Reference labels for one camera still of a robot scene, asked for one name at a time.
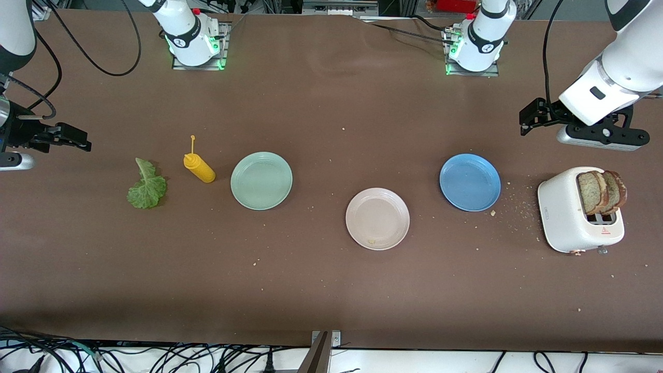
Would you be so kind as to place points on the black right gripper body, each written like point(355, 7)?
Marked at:
point(22, 131)

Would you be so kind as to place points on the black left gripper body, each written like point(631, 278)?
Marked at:
point(550, 114)

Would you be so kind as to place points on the brown crust bread slice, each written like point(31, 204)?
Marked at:
point(617, 190)
point(589, 192)

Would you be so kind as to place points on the yellow squeeze bottle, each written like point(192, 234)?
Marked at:
point(201, 170)

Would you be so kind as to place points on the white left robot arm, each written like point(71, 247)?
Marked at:
point(632, 57)

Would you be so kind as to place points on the blue plate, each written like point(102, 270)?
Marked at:
point(470, 182)

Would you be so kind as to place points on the beige plate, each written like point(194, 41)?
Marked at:
point(377, 218)

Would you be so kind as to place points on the pale green plate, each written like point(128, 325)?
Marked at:
point(261, 181)

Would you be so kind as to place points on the green lettuce leaf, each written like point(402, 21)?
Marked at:
point(147, 189)

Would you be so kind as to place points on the white toaster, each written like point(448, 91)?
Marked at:
point(562, 212)

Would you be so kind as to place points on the red box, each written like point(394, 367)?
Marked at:
point(458, 5)

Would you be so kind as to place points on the grey metal box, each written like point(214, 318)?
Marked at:
point(336, 8)

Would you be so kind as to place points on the black power plug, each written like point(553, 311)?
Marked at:
point(269, 365)

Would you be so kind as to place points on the dark grey metal bar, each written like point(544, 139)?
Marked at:
point(317, 357)

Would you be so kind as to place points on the silver table bracket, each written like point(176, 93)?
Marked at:
point(336, 339)

